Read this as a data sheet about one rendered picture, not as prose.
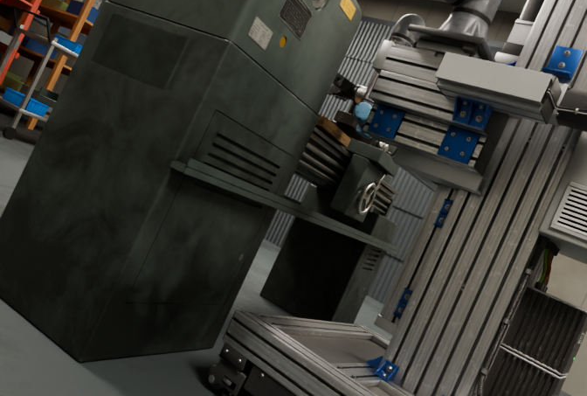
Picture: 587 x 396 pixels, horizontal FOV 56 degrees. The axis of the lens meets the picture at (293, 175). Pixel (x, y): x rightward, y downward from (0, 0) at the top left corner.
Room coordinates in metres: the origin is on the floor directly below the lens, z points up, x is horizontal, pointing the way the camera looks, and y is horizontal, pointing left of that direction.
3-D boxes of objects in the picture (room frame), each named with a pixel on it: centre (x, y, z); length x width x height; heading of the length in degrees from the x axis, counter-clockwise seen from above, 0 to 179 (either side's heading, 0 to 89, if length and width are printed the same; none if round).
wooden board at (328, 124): (2.29, 0.07, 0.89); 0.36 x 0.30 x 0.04; 62
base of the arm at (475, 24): (1.56, -0.27, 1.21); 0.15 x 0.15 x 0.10
